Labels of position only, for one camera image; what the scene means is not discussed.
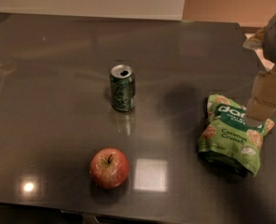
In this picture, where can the green soda can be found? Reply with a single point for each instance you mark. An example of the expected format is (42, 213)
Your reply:
(122, 84)

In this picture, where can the green coconut crunch snack bag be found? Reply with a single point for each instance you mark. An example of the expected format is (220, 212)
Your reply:
(227, 140)

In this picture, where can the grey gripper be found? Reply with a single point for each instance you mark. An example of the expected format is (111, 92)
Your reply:
(262, 102)

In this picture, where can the red apple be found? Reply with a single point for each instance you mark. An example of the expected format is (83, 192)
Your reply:
(109, 168)

